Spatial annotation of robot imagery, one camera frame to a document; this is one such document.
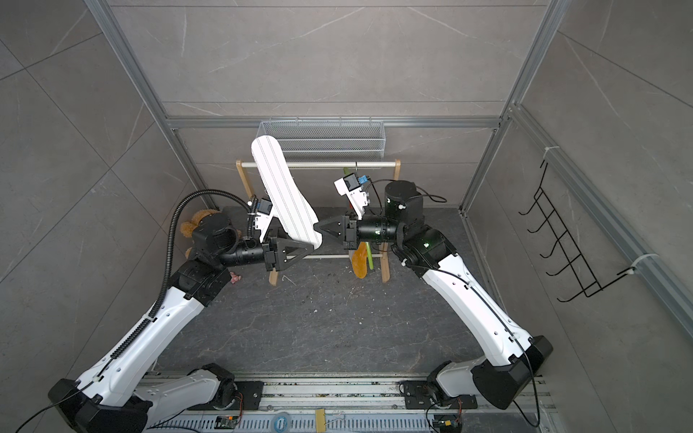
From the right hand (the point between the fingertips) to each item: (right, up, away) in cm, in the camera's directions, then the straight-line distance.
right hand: (320, 230), depth 56 cm
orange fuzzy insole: (+9, -10, +30) cm, 33 cm away
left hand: (-2, -3, +2) cm, 4 cm away
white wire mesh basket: (-3, +34, +42) cm, 54 cm away
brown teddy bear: (-54, +1, +42) cm, 68 cm away
